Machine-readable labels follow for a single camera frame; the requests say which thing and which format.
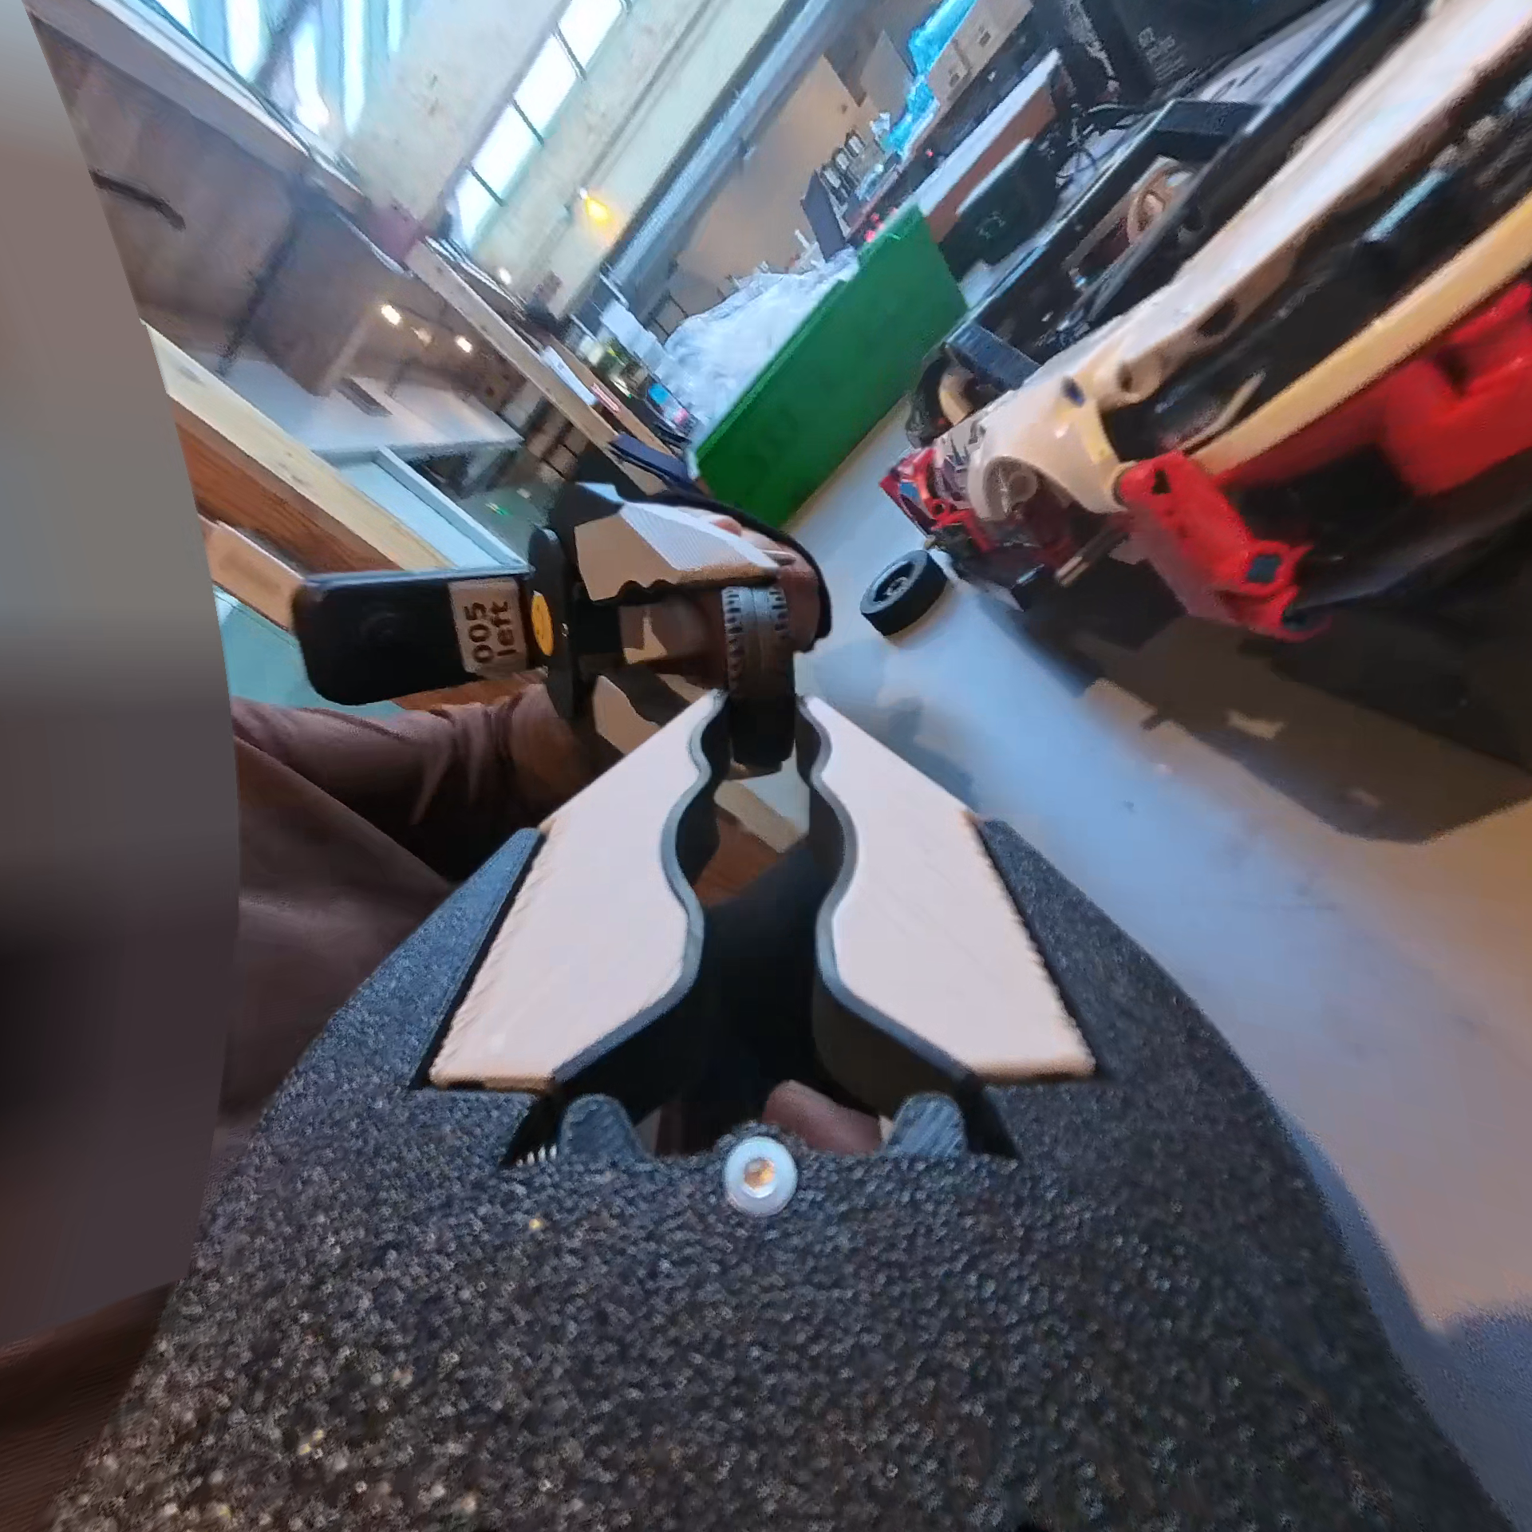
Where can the person's left hand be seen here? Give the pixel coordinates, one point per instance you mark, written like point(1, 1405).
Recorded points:
point(726, 524)

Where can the person's brown shirt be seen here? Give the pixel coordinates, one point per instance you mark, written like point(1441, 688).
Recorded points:
point(61, 1436)

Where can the clear plastic bags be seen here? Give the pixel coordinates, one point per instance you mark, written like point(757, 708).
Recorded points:
point(754, 323)

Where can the person's right hand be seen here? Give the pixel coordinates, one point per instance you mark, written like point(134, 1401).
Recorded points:
point(827, 1118)

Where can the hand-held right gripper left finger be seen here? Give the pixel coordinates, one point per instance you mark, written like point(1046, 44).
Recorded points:
point(575, 958)

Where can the black toy wheel with rim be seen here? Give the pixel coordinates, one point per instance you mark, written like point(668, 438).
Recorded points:
point(761, 670)

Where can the green storage bin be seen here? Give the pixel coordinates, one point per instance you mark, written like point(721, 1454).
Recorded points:
point(827, 383)

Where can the white brick toy race car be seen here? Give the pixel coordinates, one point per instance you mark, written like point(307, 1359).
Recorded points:
point(1197, 360)

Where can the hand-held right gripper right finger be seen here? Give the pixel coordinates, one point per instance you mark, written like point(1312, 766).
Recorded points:
point(945, 958)

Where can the black rubber toy tyre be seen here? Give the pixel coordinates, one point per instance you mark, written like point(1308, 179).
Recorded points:
point(898, 599)

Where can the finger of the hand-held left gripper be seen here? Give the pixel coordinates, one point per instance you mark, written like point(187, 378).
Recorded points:
point(677, 635)
point(670, 544)

